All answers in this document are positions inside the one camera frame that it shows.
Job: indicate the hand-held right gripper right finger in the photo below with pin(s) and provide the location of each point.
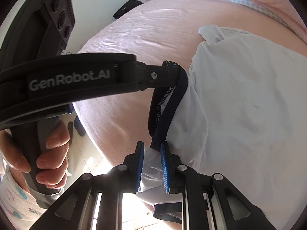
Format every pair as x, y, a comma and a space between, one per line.
165, 170

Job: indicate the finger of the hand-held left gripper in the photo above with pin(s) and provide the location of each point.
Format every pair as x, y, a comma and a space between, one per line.
158, 75

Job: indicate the black cloth bundle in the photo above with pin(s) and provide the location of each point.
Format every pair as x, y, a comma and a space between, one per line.
127, 8

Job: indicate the person's left forearm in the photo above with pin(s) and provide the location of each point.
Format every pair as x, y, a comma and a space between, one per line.
14, 201

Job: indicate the light blue garment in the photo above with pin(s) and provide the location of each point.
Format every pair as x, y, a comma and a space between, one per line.
239, 100

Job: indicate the pink bed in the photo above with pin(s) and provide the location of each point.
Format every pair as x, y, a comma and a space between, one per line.
132, 33

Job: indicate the person's left hand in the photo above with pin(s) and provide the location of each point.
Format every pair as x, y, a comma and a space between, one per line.
55, 165

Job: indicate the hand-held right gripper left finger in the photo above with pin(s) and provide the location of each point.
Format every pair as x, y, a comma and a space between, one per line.
140, 165

